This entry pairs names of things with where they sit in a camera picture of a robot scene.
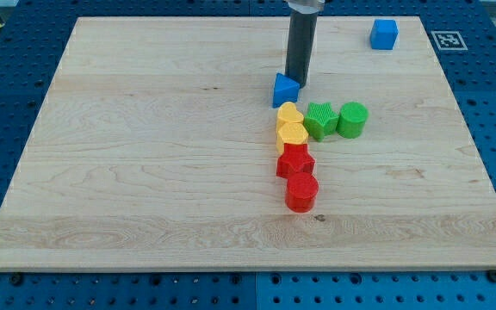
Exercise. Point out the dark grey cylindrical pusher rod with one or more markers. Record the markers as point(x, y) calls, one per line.
point(300, 44)

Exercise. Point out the silver rod mount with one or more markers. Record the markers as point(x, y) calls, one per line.
point(307, 6)

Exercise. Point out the blue triangle block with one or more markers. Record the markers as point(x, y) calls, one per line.
point(285, 90)

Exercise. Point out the yellow heart block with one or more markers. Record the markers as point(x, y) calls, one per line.
point(288, 113)

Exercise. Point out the blue cube block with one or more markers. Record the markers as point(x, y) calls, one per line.
point(383, 34)

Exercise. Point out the green star block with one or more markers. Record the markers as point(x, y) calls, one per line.
point(320, 120)

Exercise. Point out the green cylinder block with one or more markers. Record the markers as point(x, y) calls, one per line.
point(352, 119)

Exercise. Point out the yellow pentagon block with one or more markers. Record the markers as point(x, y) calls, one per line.
point(290, 133)

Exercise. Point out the red star block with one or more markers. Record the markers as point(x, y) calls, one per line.
point(294, 159)

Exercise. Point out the white fiducial marker tag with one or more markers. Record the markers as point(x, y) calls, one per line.
point(449, 40)

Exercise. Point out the red cylinder block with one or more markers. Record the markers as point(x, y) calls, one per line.
point(301, 191)

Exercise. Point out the wooden board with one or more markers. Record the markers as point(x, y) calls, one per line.
point(155, 150)

